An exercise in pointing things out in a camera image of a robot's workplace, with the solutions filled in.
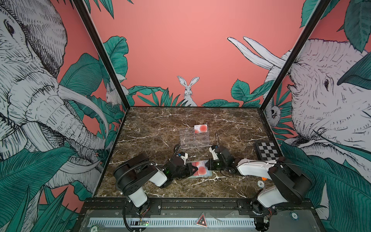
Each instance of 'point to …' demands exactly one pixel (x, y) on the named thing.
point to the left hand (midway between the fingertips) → (200, 168)
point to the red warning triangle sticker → (202, 221)
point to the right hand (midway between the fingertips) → (203, 164)
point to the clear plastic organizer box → (189, 139)
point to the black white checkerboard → (267, 150)
